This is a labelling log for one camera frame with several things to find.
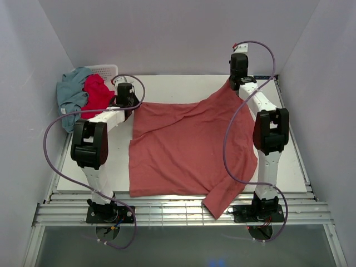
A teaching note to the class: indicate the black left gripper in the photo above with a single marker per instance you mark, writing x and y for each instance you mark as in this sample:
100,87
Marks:
136,100

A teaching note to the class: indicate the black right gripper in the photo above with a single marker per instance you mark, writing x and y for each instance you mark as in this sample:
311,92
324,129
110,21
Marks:
246,63

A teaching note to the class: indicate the salmon pink t-shirt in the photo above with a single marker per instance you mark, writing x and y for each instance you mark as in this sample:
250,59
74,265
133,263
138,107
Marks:
203,148

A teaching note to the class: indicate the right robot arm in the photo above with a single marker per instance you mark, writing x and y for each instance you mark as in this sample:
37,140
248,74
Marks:
270,135

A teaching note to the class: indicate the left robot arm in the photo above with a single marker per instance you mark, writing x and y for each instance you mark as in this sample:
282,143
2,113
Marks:
89,149

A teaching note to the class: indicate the blue label sticker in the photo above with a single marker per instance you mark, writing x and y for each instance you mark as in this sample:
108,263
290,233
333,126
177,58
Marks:
265,77

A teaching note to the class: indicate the magenta red t-shirt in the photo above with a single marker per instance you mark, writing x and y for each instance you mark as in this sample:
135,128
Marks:
99,95

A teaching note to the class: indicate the white plastic laundry basket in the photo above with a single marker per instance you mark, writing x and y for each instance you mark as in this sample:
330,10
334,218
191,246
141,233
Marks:
107,72

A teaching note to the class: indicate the grey-blue t-shirt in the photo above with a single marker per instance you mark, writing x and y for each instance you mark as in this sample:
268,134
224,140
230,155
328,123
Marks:
70,94

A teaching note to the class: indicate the white wrist camera, left arm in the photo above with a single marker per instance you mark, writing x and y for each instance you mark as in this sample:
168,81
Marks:
121,79

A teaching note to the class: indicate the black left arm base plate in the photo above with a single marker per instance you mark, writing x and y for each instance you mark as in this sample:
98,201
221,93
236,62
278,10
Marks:
110,214

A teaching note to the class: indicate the aluminium rail frame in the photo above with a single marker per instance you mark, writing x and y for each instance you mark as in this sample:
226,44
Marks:
68,208

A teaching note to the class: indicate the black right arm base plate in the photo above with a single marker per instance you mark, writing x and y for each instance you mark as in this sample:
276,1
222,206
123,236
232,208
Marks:
246,213

